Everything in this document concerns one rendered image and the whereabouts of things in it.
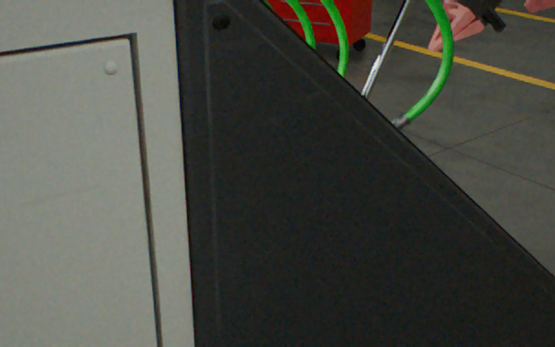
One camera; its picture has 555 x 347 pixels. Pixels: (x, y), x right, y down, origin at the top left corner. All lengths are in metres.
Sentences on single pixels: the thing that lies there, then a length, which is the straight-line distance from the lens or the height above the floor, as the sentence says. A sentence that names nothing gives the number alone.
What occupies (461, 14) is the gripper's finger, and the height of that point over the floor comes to 1.29.
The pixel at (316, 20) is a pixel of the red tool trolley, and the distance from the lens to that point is 5.33.
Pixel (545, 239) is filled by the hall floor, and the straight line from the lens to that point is 3.21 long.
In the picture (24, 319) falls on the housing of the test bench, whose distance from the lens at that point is 0.52.
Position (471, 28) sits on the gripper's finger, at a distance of 1.13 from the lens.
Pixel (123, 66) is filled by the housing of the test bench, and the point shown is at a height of 1.40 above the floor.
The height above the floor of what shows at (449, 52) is 1.28.
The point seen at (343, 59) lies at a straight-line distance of 1.13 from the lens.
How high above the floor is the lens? 1.53
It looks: 26 degrees down
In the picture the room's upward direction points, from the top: straight up
